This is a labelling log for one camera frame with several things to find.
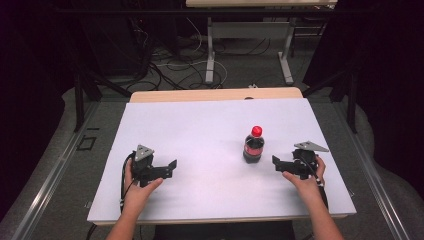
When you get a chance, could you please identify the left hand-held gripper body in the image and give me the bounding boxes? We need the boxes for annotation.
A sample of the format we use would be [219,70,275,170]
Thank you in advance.
[131,143,170,188]

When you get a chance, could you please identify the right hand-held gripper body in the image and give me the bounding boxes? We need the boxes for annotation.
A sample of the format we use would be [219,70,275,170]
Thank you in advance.
[281,140,330,181]

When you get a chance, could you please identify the person's right hand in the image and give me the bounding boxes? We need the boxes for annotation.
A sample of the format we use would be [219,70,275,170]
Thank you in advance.
[282,156,327,210]

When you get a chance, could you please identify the person's left hand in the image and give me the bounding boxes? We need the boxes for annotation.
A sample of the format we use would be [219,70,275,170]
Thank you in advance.
[122,160,164,216]

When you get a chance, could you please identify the cola bottle with red cap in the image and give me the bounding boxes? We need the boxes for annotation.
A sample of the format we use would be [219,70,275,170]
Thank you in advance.
[242,125,266,165]

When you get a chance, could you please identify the white table mat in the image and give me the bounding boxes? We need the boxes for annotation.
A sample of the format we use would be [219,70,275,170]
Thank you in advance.
[86,97,357,225]

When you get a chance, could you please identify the person's dark clothing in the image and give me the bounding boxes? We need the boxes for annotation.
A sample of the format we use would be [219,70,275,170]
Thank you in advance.
[153,220,297,240]

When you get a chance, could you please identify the light wooden table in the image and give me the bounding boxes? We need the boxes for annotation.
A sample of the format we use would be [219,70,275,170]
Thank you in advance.
[129,86,304,104]

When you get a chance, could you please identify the black metal stand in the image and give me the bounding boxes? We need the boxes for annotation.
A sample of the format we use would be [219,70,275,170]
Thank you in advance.
[73,64,132,133]
[302,64,360,135]

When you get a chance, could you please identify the white-framed background table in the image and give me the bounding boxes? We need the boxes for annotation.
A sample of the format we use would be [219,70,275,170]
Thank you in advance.
[185,0,339,86]

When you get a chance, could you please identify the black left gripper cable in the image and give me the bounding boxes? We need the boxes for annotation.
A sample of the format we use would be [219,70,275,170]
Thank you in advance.
[119,153,136,214]

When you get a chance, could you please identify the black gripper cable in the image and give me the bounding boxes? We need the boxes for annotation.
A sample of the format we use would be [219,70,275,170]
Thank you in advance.
[119,153,136,214]
[299,155,330,210]

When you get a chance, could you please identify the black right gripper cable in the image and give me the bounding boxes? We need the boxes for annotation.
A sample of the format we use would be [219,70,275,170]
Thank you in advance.
[299,155,330,210]

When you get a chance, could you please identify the aluminium floor rail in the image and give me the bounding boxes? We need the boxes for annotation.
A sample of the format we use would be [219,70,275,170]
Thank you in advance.
[9,99,102,240]
[332,99,412,240]

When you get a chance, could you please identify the tangle of floor cables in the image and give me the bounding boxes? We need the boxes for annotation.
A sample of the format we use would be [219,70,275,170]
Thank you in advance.
[131,16,273,92]

